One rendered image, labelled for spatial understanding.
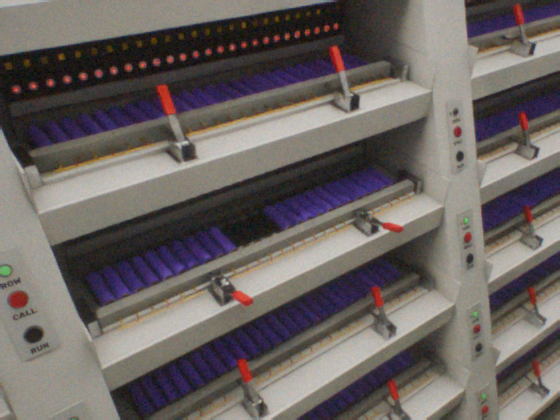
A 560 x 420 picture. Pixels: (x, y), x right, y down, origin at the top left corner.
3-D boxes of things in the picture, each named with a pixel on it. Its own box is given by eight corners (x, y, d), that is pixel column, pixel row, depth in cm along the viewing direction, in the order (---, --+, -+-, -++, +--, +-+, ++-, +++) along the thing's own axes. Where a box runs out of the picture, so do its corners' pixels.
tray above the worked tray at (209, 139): (427, 116, 89) (443, 31, 81) (48, 247, 59) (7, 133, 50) (349, 76, 101) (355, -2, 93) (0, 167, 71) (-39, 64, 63)
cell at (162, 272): (156, 258, 79) (176, 282, 75) (144, 262, 78) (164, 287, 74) (154, 248, 78) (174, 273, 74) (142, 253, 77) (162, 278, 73)
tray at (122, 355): (440, 225, 96) (450, 180, 90) (107, 392, 66) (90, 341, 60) (366, 176, 108) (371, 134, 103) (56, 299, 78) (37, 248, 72)
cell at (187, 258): (182, 248, 81) (202, 271, 77) (171, 252, 80) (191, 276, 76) (180, 238, 80) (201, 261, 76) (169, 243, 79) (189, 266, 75)
